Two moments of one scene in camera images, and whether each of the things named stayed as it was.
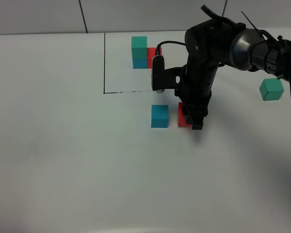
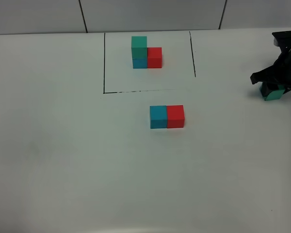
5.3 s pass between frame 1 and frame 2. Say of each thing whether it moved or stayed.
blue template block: stayed
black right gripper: moved
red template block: stayed
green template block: stayed
